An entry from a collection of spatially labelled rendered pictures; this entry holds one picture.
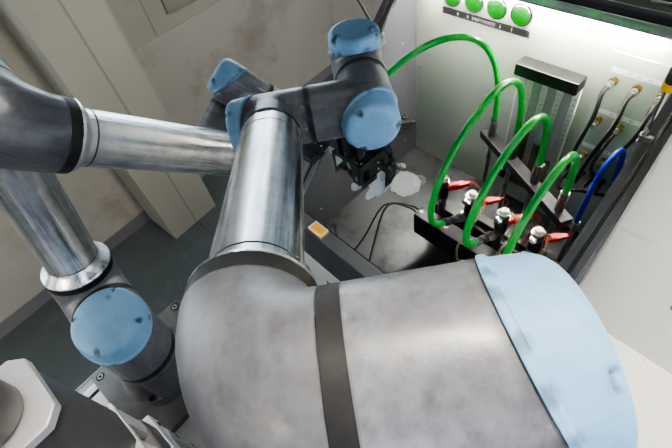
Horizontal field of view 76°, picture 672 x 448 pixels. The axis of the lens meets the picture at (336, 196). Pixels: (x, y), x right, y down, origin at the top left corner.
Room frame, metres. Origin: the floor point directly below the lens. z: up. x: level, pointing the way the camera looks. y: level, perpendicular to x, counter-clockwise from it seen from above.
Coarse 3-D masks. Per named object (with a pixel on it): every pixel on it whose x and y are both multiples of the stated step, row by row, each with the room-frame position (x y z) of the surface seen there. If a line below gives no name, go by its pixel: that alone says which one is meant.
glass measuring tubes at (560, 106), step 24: (528, 72) 0.78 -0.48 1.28; (552, 72) 0.74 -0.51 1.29; (528, 96) 0.79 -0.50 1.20; (552, 96) 0.73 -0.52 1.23; (576, 96) 0.71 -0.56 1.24; (552, 120) 0.73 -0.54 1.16; (528, 144) 0.77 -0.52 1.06; (552, 144) 0.70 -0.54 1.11; (504, 168) 0.79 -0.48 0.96; (528, 168) 0.73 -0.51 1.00; (552, 168) 0.71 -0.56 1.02
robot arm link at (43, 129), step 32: (0, 96) 0.44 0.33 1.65; (32, 96) 0.45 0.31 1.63; (64, 96) 0.49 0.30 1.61; (0, 128) 0.41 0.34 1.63; (32, 128) 0.42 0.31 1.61; (64, 128) 0.43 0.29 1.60; (96, 128) 0.46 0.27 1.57; (128, 128) 0.48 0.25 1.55; (160, 128) 0.51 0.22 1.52; (192, 128) 0.55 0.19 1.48; (0, 160) 0.40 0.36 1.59; (32, 160) 0.41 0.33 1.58; (64, 160) 0.42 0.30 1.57; (96, 160) 0.44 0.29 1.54; (128, 160) 0.46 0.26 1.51; (160, 160) 0.48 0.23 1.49; (192, 160) 0.50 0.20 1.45; (224, 160) 0.53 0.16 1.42
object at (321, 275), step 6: (306, 258) 0.77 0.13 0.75; (312, 258) 0.74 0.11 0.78; (306, 264) 0.78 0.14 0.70; (312, 264) 0.75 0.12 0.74; (318, 264) 0.72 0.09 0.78; (312, 270) 0.76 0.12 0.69; (318, 270) 0.73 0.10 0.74; (324, 270) 0.70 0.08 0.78; (318, 276) 0.74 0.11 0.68; (324, 276) 0.71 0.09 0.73; (330, 276) 0.68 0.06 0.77; (318, 282) 0.75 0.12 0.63; (324, 282) 0.72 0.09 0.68; (330, 282) 0.69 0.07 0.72; (336, 282) 0.66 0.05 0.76
